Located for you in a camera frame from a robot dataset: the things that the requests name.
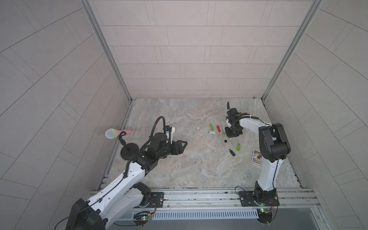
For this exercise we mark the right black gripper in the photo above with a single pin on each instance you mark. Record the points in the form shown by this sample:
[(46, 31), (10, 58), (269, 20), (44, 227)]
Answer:
[(229, 134)]

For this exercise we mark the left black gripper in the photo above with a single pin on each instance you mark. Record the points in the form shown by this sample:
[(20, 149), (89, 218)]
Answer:
[(179, 151)]

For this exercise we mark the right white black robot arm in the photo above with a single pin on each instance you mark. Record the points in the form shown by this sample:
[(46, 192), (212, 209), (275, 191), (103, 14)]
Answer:
[(273, 146)]

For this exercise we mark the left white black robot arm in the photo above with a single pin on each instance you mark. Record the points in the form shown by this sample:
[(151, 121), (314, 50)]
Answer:
[(85, 217)]

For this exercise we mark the playing card box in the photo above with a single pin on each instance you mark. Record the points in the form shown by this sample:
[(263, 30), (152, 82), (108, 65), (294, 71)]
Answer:
[(257, 158)]

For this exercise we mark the pink yellow toy microphone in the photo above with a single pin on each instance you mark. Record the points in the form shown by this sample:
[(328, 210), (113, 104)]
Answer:
[(114, 133)]

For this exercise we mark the left circuit board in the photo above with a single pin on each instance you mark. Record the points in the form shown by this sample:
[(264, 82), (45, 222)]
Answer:
[(141, 218)]

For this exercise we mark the circuit board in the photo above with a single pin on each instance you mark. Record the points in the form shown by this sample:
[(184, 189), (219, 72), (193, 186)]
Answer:
[(265, 215), (141, 218)]

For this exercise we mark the white ventilation grille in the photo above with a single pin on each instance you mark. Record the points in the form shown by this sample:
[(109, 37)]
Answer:
[(205, 214)]

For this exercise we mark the right circuit board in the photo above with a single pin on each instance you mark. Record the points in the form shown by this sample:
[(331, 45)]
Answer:
[(265, 215)]

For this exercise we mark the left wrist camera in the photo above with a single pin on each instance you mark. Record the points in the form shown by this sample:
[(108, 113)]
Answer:
[(169, 131)]

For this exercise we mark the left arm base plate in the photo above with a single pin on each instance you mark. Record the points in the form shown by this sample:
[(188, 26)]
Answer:
[(155, 199)]

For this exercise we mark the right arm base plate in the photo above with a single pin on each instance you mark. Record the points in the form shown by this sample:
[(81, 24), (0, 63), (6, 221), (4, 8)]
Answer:
[(247, 199)]

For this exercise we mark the aluminium rail frame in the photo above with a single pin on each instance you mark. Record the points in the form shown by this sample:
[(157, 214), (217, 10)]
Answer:
[(197, 198)]

